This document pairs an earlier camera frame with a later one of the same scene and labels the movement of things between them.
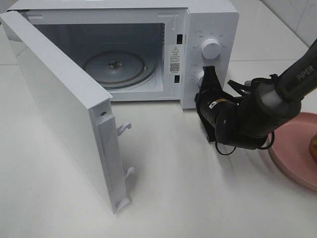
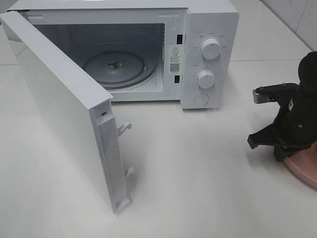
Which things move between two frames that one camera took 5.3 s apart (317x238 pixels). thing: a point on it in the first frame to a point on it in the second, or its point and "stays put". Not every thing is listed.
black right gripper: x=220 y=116 to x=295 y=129
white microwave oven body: x=140 y=50 stays put
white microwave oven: x=83 y=106 stays put
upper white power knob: x=211 y=48 stays put
